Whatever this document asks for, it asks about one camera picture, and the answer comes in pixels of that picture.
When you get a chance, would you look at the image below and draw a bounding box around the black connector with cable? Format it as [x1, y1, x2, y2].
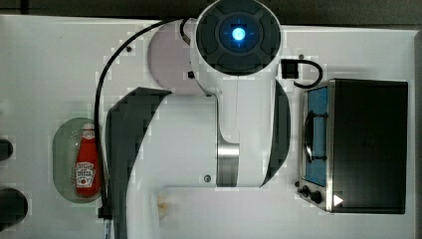
[281, 58, 324, 90]

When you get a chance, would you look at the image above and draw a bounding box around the black round object left edge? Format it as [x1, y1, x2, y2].
[0, 138, 13, 161]

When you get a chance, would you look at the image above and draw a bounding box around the black round object lower left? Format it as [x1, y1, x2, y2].
[0, 188, 28, 231]

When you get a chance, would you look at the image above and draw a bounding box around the green oval strainer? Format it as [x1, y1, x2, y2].
[52, 118, 102, 203]

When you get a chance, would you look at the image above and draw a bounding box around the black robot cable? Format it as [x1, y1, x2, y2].
[94, 18, 187, 230]

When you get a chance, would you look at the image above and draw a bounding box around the red plush ketchup bottle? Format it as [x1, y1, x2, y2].
[75, 122, 100, 197]

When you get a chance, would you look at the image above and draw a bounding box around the black toaster oven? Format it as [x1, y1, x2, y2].
[296, 79, 408, 214]

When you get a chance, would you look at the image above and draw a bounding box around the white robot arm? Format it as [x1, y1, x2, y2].
[105, 0, 290, 239]

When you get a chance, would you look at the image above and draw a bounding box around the peeled banana toy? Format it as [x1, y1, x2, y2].
[157, 194, 169, 220]

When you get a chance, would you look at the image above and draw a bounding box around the lilac round plate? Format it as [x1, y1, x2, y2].
[147, 20, 202, 95]

